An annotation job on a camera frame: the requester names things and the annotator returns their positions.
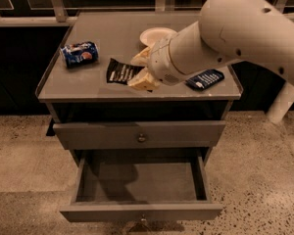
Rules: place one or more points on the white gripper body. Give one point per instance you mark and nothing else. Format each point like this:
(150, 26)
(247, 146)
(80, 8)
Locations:
(160, 63)

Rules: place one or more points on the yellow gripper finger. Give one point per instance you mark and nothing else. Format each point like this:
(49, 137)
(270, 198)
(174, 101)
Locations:
(141, 59)
(144, 80)

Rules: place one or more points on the black rxbar chocolate packet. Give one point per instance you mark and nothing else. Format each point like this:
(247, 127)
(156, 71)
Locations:
(121, 73)

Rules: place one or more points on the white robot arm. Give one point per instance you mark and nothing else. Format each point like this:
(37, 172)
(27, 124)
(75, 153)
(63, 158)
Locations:
(227, 32)

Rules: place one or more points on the grey drawer cabinet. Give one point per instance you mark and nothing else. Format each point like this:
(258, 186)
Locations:
(83, 94)

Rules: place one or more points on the brass top drawer knob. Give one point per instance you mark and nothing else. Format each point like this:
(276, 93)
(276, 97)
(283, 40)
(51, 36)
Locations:
(141, 138)

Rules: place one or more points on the brass drawer knob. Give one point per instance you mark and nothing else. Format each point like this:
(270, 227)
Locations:
(141, 138)
(143, 218)

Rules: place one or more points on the closed grey top drawer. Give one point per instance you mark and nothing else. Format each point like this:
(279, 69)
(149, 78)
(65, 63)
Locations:
(123, 135)

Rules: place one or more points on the open grey middle drawer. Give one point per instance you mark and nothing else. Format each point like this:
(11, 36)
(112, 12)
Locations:
(113, 188)

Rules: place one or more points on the brass middle drawer knob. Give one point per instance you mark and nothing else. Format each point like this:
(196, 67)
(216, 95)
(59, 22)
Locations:
(143, 218)

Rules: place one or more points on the white bowl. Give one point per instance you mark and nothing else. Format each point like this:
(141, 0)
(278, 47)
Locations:
(150, 36)

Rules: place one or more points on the blue snack bar packet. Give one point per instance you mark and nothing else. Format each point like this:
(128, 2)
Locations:
(205, 79)

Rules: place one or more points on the blue pepsi can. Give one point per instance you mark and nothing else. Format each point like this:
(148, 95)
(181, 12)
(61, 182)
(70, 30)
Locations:
(79, 54)

